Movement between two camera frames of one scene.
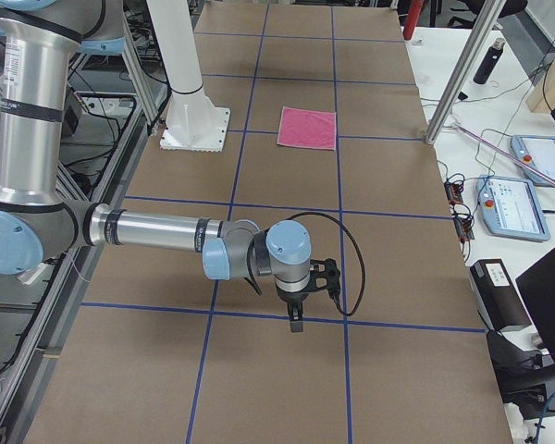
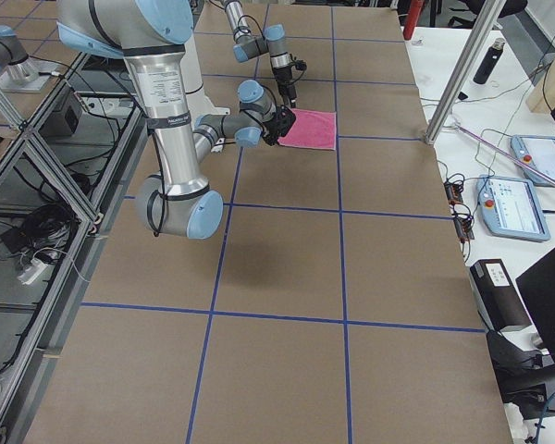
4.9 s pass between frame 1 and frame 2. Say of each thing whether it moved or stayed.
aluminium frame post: stayed
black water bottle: stayed
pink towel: stayed
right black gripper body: moved
